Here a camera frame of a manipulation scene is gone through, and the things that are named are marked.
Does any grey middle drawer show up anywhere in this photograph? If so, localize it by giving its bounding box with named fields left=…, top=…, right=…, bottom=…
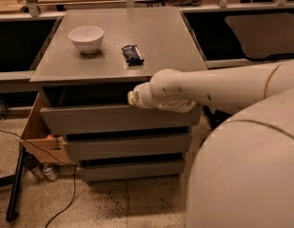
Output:
left=64, top=134, right=191, bottom=161

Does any dark bottle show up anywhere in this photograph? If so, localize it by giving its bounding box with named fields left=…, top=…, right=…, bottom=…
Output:
left=24, top=153, right=46, bottom=181

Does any grey top drawer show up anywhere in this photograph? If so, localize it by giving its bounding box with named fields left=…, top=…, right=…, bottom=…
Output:
left=40, top=104, right=200, bottom=135

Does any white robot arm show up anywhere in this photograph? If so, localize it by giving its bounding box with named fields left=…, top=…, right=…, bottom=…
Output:
left=127, top=60, right=294, bottom=228

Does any grey drawer cabinet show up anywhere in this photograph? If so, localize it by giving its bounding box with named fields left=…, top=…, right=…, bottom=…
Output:
left=30, top=8, right=206, bottom=168

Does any dark blue snack packet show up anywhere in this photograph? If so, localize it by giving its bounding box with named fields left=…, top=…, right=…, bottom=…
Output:
left=122, top=45, right=144, bottom=66

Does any white ceramic bowl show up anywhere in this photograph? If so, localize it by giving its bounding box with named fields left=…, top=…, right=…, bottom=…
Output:
left=69, top=26, right=104, bottom=54

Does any black cable on floor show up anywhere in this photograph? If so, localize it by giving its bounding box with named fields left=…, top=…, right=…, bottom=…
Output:
left=0, top=127, right=78, bottom=228

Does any black stand leg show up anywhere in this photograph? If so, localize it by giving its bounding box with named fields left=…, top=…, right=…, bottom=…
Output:
left=0, top=145, right=26, bottom=222

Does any silver can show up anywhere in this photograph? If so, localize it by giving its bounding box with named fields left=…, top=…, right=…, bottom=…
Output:
left=43, top=163, right=58, bottom=181

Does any grey drawer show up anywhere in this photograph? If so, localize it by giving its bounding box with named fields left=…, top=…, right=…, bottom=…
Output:
left=77, top=160, right=185, bottom=181
left=40, top=104, right=200, bottom=135
left=64, top=134, right=191, bottom=161

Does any brown cardboard box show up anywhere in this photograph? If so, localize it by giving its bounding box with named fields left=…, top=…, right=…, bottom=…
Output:
left=20, top=94, right=72, bottom=165

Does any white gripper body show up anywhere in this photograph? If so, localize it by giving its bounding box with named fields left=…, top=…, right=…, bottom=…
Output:
left=132, top=82, right=196, bottom=113

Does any black office chair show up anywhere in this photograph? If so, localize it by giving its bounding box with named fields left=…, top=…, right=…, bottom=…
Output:
left=206, top=12, right=294, bottom=114

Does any grey bottom drawer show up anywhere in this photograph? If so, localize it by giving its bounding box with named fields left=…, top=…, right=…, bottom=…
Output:
left=77, top=160, right=185, bottom=181

